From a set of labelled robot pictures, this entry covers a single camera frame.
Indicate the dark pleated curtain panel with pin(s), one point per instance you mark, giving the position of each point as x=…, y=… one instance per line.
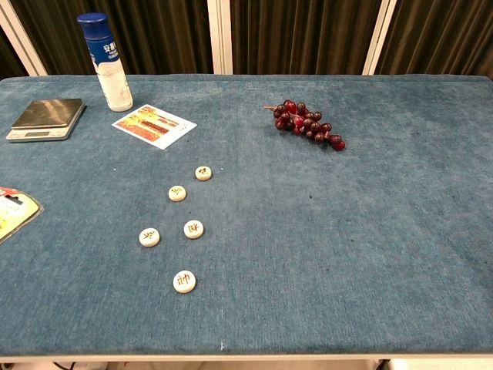
x=7, y=58
x=443, y=34
x=300, y=34
x=135, y=34

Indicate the silver kitchen scale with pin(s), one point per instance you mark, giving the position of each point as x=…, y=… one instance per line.
x=46, y=113

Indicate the packaged peeler blister pack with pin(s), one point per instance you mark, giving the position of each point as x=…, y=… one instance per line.
x=15, y=212

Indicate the white partition frame post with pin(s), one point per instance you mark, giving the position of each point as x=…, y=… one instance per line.
x=380, y=34
x=19, y=38
x=219, y=34

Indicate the blue table cloth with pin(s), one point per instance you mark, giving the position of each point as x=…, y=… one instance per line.
x=308, y=231

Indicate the cream round chess piece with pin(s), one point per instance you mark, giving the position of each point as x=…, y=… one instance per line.
x=177, y=193
x=149, y=237
x=203, y=173
x=193, y=229
x=184, y=281

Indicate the red grape bunch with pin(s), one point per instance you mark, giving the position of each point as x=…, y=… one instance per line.
x=304, y=123

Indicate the blue capped white bottle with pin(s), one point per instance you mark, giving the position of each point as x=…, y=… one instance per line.
x=111, y=77

